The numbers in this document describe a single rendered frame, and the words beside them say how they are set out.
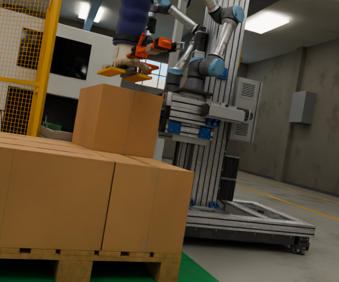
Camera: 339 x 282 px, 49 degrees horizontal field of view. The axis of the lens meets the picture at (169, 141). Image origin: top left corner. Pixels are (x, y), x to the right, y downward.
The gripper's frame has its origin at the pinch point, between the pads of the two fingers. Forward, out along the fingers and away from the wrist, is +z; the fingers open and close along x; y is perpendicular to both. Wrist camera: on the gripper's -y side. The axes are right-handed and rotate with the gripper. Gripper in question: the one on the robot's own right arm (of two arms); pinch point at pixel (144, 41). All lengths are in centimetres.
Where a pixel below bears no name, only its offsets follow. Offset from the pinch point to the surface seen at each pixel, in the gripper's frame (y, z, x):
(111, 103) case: -3, 64, -96
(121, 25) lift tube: -9, 10, -71
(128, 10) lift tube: -5, 0, -72
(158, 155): 19, 109, 294
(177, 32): 16, -96, 293
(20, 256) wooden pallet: -16, 136, -166
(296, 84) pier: 365, -136, 754
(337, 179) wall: 440, 109, 565
